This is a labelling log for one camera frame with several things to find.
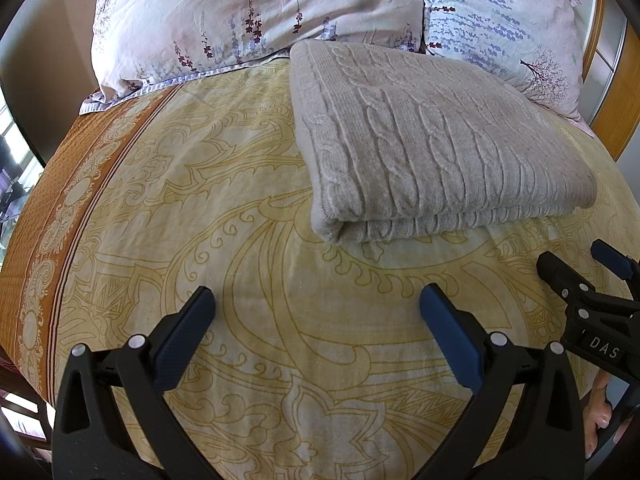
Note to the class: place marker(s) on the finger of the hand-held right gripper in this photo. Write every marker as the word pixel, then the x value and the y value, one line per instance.
pixel 612 259
pixel 560 272

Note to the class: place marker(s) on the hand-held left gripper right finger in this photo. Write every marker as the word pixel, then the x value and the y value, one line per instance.
pixel 452 332

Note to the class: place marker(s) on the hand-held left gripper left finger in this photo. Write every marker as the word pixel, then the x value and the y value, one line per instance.
pixel 182 332

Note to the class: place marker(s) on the person's right hand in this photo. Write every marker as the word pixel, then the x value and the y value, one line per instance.
pixel 596 410

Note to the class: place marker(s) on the yellow patterned bed sheet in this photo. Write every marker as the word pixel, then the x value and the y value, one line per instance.
pixel 240 200

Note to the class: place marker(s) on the wooden framed wardrobe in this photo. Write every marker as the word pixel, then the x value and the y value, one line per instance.
pixel 600 25

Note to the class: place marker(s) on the window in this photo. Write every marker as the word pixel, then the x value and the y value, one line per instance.
pixel 15 160

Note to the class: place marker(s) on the blue floral pillow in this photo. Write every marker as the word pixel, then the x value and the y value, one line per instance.
pixel 495 25

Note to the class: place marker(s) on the pink floral pillow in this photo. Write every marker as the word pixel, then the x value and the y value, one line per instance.
pixel 240 15

